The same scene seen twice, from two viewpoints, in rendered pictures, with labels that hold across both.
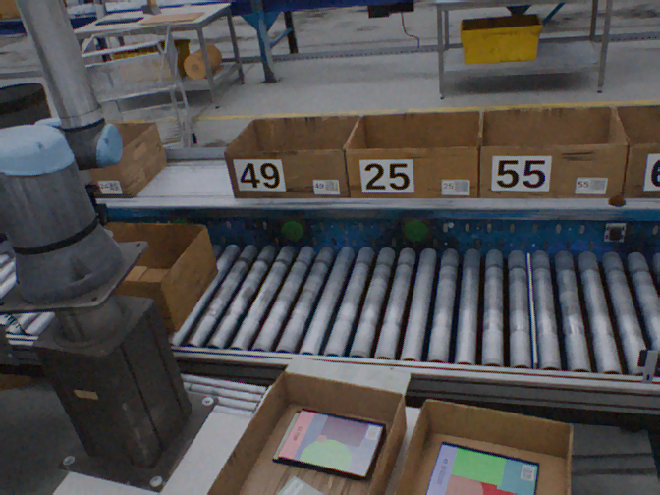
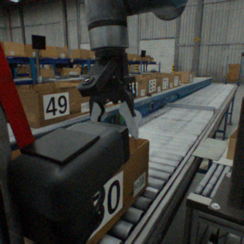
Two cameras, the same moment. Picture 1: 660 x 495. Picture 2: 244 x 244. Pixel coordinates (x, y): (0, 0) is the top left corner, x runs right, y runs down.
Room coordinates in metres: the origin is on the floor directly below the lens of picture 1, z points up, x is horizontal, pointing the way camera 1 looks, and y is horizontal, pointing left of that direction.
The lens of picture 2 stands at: (1.27, 1.14, 1.15)
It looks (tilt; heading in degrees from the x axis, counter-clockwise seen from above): 16 degrees down; 282
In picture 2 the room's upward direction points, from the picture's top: straight up
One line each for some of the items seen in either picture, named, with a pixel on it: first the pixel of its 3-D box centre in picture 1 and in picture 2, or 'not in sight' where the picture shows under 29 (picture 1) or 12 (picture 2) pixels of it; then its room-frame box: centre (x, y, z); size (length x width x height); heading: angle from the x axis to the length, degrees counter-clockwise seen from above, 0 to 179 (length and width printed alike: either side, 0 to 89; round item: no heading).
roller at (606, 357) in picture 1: (597, 310); (176, 120); (1.20, -0.65, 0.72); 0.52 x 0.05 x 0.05; 163
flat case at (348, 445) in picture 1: (332, 442); not in sight; (0.86, 0.06, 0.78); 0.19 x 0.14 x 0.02; 65
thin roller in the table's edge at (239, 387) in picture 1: (214, 383); (206, 178); (1.12, 0.34, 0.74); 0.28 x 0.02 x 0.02; 67
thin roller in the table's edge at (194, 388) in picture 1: (209, 390); (213, 180); (1.09, 0.35, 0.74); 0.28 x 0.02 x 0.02; 67
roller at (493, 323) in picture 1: (493, 305); (166, 128); (1.27, -0.40, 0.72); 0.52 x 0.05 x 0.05; 163
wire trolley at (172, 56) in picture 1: (143, 106); not in sight; (4.22, 1.18, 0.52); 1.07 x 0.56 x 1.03; 8
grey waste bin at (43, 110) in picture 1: (24, 134); not in sight; (4.61, 2.24, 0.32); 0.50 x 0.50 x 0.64
